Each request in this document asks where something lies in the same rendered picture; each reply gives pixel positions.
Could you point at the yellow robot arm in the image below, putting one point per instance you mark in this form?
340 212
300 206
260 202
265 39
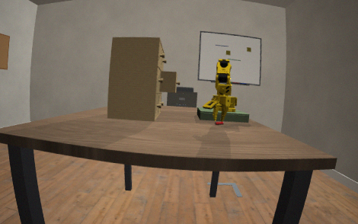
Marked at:
223 74

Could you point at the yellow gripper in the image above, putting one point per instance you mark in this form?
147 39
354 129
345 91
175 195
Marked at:
223 101

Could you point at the brown wooden chest of drawers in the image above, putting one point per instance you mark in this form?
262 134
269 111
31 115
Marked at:
133 78

